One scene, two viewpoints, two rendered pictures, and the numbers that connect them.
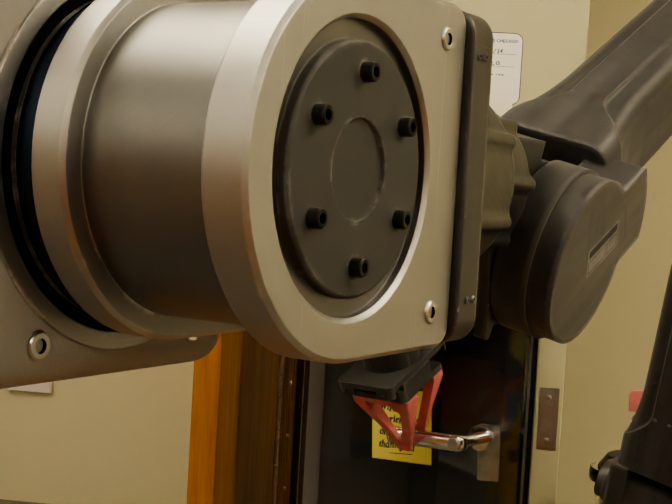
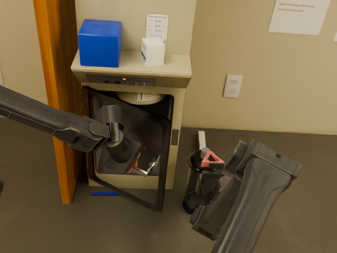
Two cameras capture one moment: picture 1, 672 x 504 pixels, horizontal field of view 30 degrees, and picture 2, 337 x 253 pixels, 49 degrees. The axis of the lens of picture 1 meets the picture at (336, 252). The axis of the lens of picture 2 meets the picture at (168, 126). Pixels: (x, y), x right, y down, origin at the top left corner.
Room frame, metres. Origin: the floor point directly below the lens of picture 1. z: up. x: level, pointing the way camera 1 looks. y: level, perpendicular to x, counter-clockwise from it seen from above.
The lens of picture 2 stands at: (0.44, -0.02, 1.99)
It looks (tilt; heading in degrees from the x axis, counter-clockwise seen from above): 37 degrees down; 348
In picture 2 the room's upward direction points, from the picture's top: 6 degrees clockwise
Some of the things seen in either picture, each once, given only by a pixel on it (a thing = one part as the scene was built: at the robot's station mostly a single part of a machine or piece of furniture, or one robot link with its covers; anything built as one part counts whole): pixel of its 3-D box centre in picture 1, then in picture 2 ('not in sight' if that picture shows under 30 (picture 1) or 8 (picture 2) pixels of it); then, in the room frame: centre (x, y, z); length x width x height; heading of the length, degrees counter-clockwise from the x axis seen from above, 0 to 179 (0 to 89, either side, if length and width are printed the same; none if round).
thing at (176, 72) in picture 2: not in sight; (133, 76); (1.35, -0.10, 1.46); 0.32 x 0.12 x 0.10; 83
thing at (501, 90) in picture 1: (482, 104); (152, 51); (1.34, -0.15, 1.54); 0.05 x 0.05 x 0.06; 10
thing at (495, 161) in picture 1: (412, 177); not in sight; (0.50, -0.03, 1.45); 0.09 x 0.08 x 0.12; 59
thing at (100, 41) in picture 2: not in sight; (101, 43); (1.36, -0.01, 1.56); 0.10 x 0.10 x 0.09; 83
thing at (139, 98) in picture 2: not in sight; (141, 83); (1.50, -0.14, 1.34); 0.18 x 0.18 x 0.05
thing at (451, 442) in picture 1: (437, 437); (139, 166); (1.25, -0.11, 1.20); 0.10 x 0.05 x 0.03; 53
